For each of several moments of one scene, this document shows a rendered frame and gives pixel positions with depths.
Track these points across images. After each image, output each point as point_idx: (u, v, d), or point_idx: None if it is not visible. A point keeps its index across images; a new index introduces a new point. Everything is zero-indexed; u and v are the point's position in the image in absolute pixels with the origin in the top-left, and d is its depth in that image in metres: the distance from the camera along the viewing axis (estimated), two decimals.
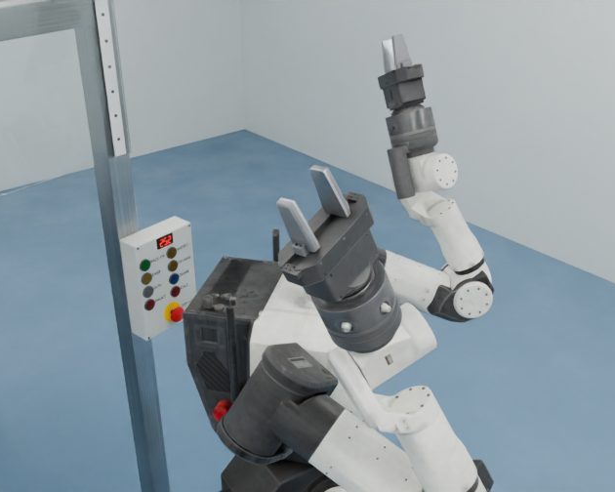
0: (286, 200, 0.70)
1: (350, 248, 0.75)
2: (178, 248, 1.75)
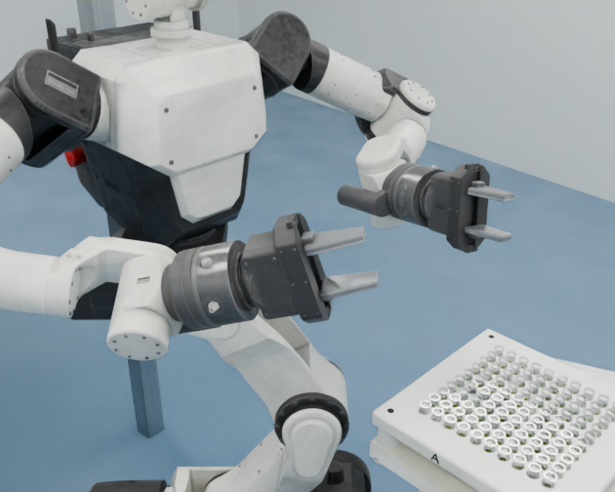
0: (364, 235, 0.72)
1: (291, 287, 0.74)
2: None
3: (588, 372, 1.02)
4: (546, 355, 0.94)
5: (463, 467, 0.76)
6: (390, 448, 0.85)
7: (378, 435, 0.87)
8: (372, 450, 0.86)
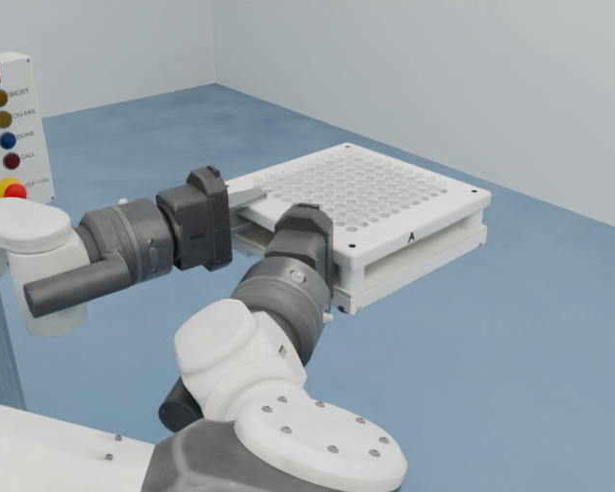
0: None
1: (328, 273, 0.72)
2: (10, 94, 1.18)
3: None
4: (265, 169, 0.94)
5: (430, 220, 0.80)
6: (363, 283, 0.77)
7: (345, 288, 0.76)
8: (353, 304, 0.76)
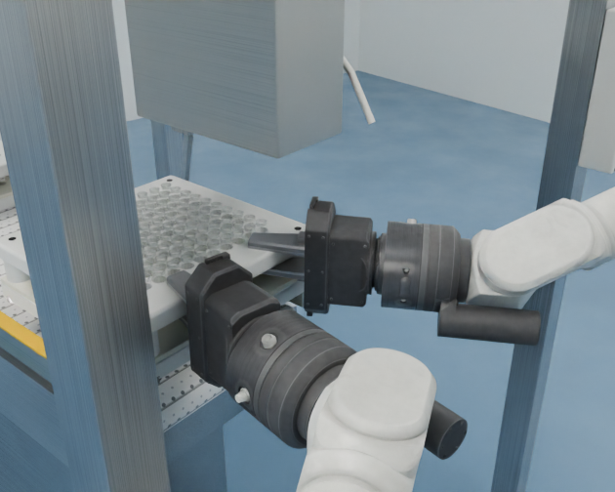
0: (249, 241, 0.75)
1: None
2: None
3: None
4: None
5: (235, 198, 0.86)
6: None
7: None
8: None
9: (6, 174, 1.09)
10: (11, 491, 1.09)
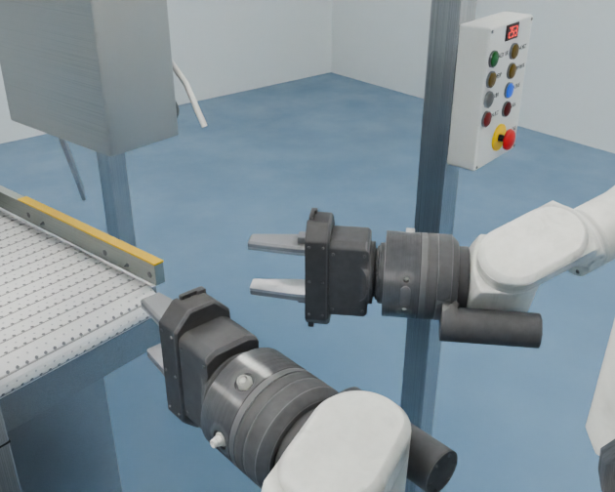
0: (249, 242, 0.75)
1: None
2: None
3: None
4: None
5: None
6: None
7: None
8: None
9: None
10: None
